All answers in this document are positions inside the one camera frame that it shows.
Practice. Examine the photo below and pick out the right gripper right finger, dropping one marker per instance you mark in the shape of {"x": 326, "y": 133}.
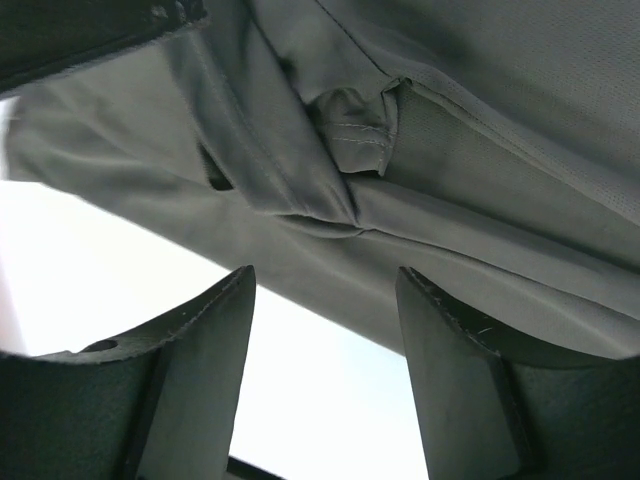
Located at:
{"x": 495, "y": 403}

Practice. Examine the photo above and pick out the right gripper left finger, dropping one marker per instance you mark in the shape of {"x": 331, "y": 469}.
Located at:
{"x": 155, "y": 402}

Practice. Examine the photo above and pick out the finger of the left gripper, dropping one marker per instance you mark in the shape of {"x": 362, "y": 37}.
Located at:
{"x": 41, "y": 39}

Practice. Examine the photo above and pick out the dark grey t-shirt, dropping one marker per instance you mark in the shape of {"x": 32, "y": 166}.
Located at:
{"x": 491, "y": 145}

